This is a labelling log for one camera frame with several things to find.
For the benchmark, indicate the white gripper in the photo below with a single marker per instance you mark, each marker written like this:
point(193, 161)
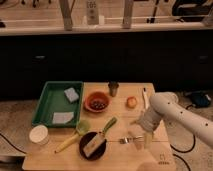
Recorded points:
point(149, 121)

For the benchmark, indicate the silver metal fork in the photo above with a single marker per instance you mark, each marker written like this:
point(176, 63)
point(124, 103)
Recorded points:
point(126, 140)

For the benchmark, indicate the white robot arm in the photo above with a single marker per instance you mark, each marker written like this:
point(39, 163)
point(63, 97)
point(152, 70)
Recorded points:
point(165, 104)

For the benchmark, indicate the wooden board table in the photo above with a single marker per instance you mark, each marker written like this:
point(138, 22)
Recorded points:
point(126, 106)

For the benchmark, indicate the orange fruit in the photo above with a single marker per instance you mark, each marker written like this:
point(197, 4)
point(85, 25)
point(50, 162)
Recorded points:
point(131, 102)

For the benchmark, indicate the white marker pen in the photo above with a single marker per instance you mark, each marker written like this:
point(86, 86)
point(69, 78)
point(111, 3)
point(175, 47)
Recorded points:
point(146, 101)

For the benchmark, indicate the dark grapes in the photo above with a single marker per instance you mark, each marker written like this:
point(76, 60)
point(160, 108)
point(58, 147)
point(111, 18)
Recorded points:
point(97, 105)

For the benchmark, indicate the dark brown plate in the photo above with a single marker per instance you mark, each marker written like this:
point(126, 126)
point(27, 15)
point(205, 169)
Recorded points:
point(98, 153)

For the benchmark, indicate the orange bowl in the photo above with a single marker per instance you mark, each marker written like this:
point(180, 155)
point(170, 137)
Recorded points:
point(96, 96)

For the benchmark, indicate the dark metal cup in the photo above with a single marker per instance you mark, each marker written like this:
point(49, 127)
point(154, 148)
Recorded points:
point(113, 88)

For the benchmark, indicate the yellow green spatula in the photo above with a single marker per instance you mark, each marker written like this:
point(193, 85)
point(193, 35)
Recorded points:
point(81, 129)

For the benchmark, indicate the grey sponge block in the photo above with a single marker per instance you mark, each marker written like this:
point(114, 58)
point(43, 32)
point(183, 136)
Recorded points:
point(71, 94)

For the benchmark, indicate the grey folded cloth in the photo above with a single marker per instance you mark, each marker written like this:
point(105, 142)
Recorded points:
point(62, 117)

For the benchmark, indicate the green plastic tray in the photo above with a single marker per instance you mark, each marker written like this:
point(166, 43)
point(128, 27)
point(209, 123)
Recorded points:
point(53, 100)

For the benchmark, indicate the white paper cup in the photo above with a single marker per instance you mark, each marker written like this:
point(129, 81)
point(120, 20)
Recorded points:
point(39, 135)

